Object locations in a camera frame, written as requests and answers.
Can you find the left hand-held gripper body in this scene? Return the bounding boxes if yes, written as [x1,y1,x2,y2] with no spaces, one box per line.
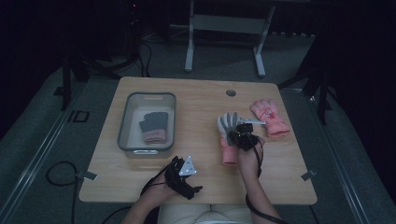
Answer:
[164,155,198,201]

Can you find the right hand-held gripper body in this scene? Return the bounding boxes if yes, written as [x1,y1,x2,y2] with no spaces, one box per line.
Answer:
[236,117,267,152]

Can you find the pink ski glove grey palm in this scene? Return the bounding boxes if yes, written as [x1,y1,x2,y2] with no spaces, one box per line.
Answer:
[217,111,248,167]

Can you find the grey knit glove pink cuff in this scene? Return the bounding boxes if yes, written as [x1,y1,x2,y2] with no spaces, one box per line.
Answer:
[143,111,169,144]
[138,119,167,145]

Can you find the grey plastic bin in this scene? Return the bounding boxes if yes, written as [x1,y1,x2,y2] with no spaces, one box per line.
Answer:
[117,91,177,159]

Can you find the person's right hand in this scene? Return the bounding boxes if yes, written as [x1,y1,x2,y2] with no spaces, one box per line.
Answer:
[238,138,265,180]

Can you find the person's left hand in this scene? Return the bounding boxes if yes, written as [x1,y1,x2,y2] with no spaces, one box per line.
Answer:
[141,175,179,203]

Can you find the person's beige trousers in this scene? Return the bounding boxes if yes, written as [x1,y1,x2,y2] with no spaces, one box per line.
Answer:
[157,203,254,224]

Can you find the pink ski glove red print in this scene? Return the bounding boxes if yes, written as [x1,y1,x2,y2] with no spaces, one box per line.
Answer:
[249,99,291,138]

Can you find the metal table clip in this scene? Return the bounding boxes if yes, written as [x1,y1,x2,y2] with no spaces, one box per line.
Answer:
[77,171,98,182]
[300,170,318,182]

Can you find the black stand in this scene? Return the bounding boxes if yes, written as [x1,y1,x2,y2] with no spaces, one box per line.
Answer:
[277,27,344,126]
[54,0,150,112]

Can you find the left hand-held gripper cable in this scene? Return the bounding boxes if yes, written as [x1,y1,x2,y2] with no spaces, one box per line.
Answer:
[139,158,180,198]

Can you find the black floor cable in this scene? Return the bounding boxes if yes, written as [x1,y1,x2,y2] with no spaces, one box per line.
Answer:
[45,161,79,224]
[101,204,134,224]

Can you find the metal floor rail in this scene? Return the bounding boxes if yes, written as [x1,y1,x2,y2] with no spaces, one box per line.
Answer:
[290,87,373,224]
[0,81,90,223]

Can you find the white desk frame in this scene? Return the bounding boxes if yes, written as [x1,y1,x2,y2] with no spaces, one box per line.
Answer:
[184,0,276,78]

